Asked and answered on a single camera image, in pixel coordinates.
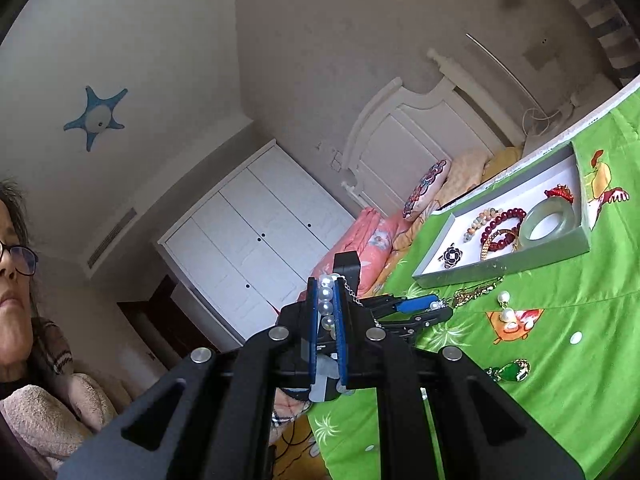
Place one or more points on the gold bangle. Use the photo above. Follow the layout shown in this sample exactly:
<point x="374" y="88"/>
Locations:
<point x="487" y="250"/>

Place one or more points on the person's head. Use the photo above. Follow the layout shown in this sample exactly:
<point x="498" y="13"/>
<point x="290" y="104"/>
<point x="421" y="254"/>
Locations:
<point x="10" y="300"/>

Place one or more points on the dark wooden door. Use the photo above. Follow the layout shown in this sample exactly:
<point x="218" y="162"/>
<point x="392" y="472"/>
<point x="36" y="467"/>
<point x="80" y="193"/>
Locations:
<point x="160" y="320"/>

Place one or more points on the plaid scarf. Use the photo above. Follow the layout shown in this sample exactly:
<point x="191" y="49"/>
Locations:
<point x="50" y="345"/>

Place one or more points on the black flower brooch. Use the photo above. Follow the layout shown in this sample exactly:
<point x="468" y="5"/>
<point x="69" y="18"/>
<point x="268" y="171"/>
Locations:
<point x="451" y="255"/>

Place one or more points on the printed curtain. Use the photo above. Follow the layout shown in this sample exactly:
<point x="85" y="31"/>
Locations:
<point x="605" y="15"/>

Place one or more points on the black glasses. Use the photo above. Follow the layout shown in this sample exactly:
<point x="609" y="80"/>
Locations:
<point x="22" y="260"/>

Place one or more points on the embroidered flower pillow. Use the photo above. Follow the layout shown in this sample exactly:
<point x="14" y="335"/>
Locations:
<point x="425" y="185"/>

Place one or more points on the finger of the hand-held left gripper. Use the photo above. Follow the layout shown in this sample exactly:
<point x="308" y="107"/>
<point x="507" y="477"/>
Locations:
<point x="425" y="317"/>
<point x="415" y="304"/>

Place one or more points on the white headboard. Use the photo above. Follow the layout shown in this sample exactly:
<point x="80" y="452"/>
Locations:
<point x="400" y="135"/>

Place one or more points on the silver cardboard box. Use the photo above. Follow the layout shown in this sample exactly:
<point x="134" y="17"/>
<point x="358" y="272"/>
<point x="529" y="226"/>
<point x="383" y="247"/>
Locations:
<point x="510" y="190"/>

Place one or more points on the blue starfish ceiling light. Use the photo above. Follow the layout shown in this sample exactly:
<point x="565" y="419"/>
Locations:
<point x="95" y="117"/>

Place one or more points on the pale green jade bangle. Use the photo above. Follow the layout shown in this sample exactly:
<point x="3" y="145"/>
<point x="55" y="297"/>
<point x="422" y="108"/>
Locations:
<point x="550" y="206"/>

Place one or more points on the ceiling air vent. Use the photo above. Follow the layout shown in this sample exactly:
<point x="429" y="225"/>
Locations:
<point x="112" y="237"/>

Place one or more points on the peach pillow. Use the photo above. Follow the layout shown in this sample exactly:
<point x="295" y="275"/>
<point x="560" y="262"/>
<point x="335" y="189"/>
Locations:
<point x="465" y="170"/>

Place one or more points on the green stone pendant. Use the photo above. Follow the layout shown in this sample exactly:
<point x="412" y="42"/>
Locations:
<point x="515" y="372"/>

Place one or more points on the pearl drop earring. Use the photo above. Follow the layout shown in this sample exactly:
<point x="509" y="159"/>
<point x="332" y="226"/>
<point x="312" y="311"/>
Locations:
<point x="504" y="298"/>

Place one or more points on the green printed cloth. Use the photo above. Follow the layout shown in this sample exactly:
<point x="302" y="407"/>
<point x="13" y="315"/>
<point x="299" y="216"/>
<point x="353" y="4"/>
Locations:
<point x="575" y="410"/>

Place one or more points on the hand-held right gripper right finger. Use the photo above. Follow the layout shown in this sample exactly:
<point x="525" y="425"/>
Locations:
<point x="341" y="320"/>

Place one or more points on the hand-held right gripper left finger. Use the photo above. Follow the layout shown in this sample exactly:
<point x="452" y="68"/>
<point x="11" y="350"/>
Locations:
<point x="312" y="320"/>

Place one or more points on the white wardrobe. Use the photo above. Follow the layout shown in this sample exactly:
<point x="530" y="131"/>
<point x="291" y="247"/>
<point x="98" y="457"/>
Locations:
<point x="250" y="225"/>

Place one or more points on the pink floral quilt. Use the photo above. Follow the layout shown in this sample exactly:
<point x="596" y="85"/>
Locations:
<point x="375" y="240"/>

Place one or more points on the yellow pillow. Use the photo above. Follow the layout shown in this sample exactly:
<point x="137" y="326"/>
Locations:
<point x="502" y="160"/>

